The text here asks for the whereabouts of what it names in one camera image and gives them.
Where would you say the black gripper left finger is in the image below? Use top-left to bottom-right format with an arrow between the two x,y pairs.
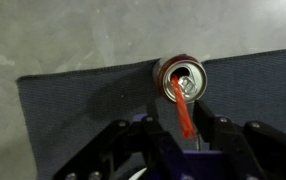
52,99 -> 192,180

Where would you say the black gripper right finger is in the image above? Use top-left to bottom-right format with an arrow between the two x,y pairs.
193,101 -> 286,180

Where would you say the orange drinking straw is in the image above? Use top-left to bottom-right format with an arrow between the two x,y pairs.
171,75 -> 196,139

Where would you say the pink soda can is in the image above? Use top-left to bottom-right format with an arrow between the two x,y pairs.
153,54 -> 208,103

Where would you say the dark blue placemat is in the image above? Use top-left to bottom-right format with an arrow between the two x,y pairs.
17,50 -> 286,180

